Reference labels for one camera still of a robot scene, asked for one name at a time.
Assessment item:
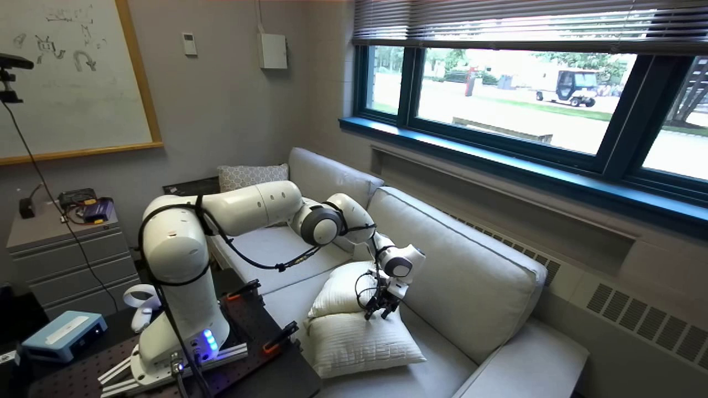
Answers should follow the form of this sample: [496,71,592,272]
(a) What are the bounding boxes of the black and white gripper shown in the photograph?
[365,272,409,320]

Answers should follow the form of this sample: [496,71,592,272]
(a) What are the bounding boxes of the small white striped pillow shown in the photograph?
[307,261,376,318]

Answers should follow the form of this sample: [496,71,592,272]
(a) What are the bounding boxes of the large white striped pillow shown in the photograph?
[307,313,426,377]

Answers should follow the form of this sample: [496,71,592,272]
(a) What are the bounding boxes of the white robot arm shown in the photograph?
[97,182,426,398]

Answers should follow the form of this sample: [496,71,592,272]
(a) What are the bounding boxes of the light grey couch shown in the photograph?
[212,148,588,398]

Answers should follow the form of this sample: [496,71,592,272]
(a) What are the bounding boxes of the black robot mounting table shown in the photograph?
[30,270,323,398]

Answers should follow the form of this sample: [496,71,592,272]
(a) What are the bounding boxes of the grey patterned pillow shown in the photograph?
[218,164,287,189]

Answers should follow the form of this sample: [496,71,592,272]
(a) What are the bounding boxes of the white VR controller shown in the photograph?
[125,283,161,331]

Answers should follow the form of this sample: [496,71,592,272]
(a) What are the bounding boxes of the grey window blinds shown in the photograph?
[351,0,708,55]

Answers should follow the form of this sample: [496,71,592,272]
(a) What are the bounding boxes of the teal framed window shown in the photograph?
[342,43,708,240]

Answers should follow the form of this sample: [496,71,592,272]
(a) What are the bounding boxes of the blue and white box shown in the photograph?
[23,310,109,362]

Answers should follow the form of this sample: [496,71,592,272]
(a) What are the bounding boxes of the grey drawer cabinet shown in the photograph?
[7,204,140,318]

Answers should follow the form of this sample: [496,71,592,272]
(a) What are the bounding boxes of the items on cabinet top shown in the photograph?
[59,187,113,225]

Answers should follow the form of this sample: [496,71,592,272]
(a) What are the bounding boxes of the white thermostat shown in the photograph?
[182,30,200,58]

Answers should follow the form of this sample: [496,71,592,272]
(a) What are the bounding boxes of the wood framed whiteboard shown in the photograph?
[0,0,161,166]

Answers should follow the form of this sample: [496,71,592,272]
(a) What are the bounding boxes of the orange handled clamp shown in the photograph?
[261,320,299,355]
[222,278,261,302]

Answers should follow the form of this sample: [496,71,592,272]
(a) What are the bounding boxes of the wall radiator vent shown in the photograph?
[471,220,708,371]

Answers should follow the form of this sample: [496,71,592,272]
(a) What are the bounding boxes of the white wall box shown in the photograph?
[260,32,287,71]

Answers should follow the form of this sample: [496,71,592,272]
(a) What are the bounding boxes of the black camera on stand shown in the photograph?
[0,52,36,103]

